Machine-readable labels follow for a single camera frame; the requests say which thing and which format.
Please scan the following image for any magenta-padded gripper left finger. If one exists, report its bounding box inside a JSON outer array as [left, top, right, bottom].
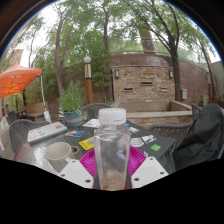
[[58, 148, 98, 189]]

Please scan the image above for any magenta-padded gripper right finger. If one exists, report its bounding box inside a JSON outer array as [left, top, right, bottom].
[[128, 145, 170, 189]]

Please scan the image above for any clear bottle with white cap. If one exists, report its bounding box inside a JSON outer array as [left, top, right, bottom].
[[93, 107, 132, 191]]

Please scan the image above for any cream ceramic mug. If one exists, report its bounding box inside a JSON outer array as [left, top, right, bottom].
[[44, 141, 75, 173]]

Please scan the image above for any yellow card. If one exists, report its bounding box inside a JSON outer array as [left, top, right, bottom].
[[78, 137, 96, 151]]

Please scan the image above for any black laptop with stickers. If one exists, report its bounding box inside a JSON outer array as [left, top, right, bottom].
[[124, 121, 177, 160]]

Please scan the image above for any small colourful sticker card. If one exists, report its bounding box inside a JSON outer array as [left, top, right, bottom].
[[65, 129, 85, 138]]

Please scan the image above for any silver laptop with stickers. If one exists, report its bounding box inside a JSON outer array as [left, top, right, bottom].
[[27, 121, 68, 144]]

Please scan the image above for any white sticker sheet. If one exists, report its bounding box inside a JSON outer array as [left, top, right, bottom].
[[82, 118, 102, 129]]

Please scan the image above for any black jacket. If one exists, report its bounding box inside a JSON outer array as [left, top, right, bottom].
[[172, 103, 224, 171]]

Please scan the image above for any wooden bench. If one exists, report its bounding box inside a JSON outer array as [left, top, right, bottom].
[[23, 101, 49, 122]]

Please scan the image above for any green plant in teal pot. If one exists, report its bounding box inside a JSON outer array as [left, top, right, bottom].
[[59, 81, 87, 127]]

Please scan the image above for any orange patio umbrella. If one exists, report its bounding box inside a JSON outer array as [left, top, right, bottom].
[[0, 63, 51, 123]]

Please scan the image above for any wooden lamp post, globe light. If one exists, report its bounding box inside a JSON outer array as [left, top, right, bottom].
[[83, 55, 95, 106]]

